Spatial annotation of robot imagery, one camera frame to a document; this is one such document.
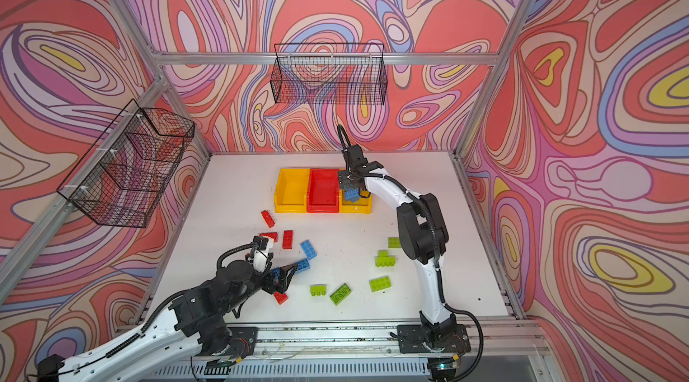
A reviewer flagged small green lego brick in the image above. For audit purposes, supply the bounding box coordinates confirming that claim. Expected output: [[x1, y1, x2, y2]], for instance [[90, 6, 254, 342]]
[[388, 237, 402, 249]]

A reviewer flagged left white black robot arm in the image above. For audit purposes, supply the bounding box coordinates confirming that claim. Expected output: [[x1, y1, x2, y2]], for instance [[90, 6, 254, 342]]
[[30, 236, 299, 381]]

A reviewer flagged red lego brick upright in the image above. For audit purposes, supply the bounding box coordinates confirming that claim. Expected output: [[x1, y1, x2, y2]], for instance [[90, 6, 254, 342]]
[[283, 230, 294, 250]]

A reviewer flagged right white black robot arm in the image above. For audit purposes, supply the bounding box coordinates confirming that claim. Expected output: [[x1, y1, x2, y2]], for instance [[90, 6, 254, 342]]
[[337, 125, 484, 358]]

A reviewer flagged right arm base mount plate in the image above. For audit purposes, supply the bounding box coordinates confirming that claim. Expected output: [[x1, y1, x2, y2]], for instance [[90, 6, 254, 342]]
[[390, 325, 472, 356]]

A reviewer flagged black wire basket wall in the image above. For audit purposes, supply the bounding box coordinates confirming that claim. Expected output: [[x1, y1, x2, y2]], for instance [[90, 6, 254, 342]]
[[57, 100, 196, 229], [270, 42, 389, 106]]

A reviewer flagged red lego brick far left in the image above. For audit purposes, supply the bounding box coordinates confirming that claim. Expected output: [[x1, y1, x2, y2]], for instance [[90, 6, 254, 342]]
[[261, 210, 276, 229]]

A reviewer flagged left yellow plastic bin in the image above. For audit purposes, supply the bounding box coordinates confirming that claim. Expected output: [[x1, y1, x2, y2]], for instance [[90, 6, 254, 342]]
[[274, 168, 310, 213]]

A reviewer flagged small green lego front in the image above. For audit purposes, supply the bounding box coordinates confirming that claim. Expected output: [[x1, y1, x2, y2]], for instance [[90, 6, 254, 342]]
[[310, 284, 327, 297]]

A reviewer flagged aluminium front rail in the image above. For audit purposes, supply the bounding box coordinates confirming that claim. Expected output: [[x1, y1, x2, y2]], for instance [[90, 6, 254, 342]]
[[228, 317, 553, 362]]

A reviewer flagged yellow plastic bin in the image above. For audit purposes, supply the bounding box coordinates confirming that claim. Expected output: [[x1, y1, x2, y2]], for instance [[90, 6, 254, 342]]
[[274, 168, 310, 213], [337, 169, 372, 214]]

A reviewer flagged black wire basket back wall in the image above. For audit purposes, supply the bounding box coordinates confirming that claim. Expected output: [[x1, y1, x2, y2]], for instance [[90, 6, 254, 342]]
[[270, 42, 389, 106]]

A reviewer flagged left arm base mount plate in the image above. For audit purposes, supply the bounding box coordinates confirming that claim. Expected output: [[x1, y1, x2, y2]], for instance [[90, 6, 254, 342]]
[[199, 326, 258, 360]]

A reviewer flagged red plastic bin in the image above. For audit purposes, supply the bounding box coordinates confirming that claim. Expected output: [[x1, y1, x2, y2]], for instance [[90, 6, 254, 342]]
[[307, 168, 340, 213]]

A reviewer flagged right yellow plastic bin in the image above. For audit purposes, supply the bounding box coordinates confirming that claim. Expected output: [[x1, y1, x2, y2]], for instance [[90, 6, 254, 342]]
[[337, 169, 372, 214]]

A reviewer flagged black wire basket left wall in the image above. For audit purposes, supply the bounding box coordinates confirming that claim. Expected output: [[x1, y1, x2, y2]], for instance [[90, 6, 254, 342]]
[[57, 100, 196, 229]]

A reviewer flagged red lego brick near front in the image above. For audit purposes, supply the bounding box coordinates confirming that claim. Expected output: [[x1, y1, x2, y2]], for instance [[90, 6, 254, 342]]
[[273, 292, 289, 305]]

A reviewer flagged red lego brick flat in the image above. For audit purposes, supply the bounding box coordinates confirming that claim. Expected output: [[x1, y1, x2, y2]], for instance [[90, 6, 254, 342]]
[[259, 231, 279, 242]]

